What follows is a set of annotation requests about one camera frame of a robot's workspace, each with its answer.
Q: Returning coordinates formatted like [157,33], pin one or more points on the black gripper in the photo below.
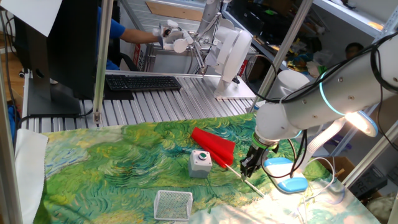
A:
[258,155]

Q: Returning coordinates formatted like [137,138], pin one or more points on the red flag white stick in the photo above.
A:
[217,146]

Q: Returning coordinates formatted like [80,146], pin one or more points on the bare person forearm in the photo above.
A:
[140,35]

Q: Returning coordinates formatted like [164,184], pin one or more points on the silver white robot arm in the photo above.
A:
[342,93]

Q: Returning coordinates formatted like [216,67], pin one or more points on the blue white desk lamp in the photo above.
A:
[284,183]

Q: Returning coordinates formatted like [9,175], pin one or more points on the grey box green push button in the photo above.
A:
[199,168]

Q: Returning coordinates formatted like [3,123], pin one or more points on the brown cardboard box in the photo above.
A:
[342,165]

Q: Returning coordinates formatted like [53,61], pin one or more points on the white plastic bucket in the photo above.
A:
[289,82]

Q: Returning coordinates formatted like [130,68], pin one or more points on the white haptic control device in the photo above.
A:
[233,53]

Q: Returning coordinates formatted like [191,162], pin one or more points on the black plastic crate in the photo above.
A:
[370,183]

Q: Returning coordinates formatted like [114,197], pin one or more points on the silver metal case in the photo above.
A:
[168,62]

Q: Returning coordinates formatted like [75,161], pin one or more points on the black keyboard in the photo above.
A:
[143,83]

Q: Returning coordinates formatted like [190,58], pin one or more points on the grey crumpled cloth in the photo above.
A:
[382,208]

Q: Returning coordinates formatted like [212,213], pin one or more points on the green painted landscape tablecloth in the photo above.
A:
[109,168]

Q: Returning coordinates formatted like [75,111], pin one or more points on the black desk mat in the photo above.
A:
[118,95]

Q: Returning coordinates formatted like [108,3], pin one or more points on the dark haired person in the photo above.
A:
[354,49]

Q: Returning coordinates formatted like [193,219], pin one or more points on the black office chair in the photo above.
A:
[127,62]

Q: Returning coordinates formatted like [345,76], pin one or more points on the brown wooden board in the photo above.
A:
[174,11]

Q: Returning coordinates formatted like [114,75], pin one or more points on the white metal shelf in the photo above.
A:
[348,15]

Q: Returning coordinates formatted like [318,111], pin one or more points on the person in blue shirt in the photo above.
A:
[110,31]

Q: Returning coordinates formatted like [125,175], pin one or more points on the black computer monitor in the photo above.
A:
[71,46]

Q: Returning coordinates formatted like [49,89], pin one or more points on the white paper sheet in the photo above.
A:
[31,15]

